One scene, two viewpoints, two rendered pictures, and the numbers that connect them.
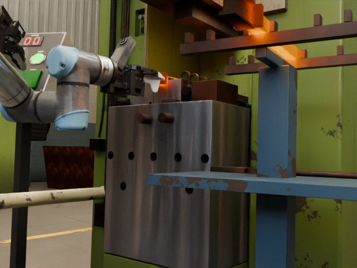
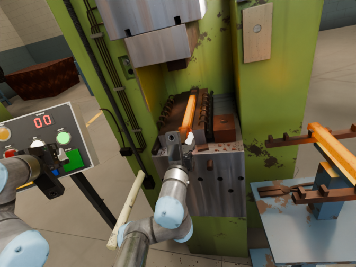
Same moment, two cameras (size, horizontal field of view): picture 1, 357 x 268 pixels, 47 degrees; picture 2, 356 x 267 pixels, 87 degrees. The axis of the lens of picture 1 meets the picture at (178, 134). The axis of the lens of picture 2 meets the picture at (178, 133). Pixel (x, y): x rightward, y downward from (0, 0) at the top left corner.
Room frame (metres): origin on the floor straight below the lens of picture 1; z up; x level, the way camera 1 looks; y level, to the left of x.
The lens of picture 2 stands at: (0.62, 0.29, 1.41)
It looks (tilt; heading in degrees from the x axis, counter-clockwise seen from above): 33 degrees down; 341
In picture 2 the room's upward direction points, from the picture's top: 15 degrees counter-clockwise
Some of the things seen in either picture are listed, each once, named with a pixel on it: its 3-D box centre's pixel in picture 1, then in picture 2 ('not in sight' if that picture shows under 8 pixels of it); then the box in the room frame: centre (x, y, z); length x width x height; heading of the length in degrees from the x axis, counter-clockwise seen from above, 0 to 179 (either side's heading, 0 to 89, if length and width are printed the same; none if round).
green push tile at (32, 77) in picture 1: (29, 80); (72, 160); (1.36, 0.50, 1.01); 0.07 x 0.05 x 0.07; 78
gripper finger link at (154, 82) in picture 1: (154, 82); (191, 143); (1.15, 0.07, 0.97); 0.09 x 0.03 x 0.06; 133
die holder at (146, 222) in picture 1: (206, 179); (205, 150); (1.37, -0.10, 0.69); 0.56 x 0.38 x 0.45; 143
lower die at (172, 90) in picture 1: (193, 100); (187, 113); (1.40, -0.05, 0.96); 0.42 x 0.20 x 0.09; 143
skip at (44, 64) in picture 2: (94, 168); (45, 79); (8.23, 1.68, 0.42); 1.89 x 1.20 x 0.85; 49
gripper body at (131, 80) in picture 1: (121, 78); (180, 163); (1.08, 0.16, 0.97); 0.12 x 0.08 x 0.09; 143
